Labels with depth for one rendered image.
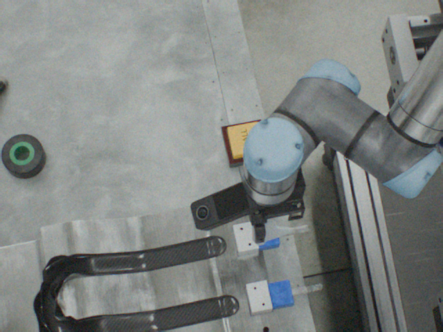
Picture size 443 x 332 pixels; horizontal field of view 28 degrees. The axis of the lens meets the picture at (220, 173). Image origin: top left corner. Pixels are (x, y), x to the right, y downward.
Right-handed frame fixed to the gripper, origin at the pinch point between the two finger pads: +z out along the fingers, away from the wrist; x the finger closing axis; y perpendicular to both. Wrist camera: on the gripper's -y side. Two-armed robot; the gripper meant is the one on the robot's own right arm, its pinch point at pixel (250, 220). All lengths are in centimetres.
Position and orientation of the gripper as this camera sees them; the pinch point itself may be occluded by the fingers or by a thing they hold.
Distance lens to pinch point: 147.7
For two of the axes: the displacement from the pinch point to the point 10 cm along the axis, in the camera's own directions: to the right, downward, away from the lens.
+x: -2.0, -9.3, 3.2
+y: 9.8, -1.9, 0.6
